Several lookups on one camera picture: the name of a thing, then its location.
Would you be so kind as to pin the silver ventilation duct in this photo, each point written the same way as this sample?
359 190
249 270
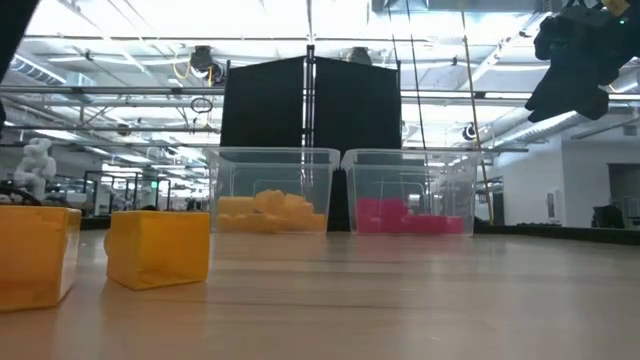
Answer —
540 127

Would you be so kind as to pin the large yellow building block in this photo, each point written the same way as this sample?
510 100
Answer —
30 260

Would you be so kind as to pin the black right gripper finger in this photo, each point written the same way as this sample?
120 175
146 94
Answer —
591 100
550 100

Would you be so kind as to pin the black metal rack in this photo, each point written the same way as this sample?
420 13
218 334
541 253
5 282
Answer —
100 172

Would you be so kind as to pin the clear plastic bin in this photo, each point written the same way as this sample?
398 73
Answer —
270 170
415 172

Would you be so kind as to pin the black metal table frame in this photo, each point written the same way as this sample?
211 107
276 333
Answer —
550 234

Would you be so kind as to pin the white robot figure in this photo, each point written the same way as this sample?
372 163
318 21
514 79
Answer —
35 170

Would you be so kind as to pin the white wall box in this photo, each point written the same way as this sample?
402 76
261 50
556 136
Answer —
554 205

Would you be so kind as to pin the black folding screen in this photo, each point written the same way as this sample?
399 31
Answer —
265 110

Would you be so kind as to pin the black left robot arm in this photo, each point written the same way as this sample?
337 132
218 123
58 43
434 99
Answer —
10 30

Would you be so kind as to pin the black office chair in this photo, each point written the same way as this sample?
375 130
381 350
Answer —
607 217

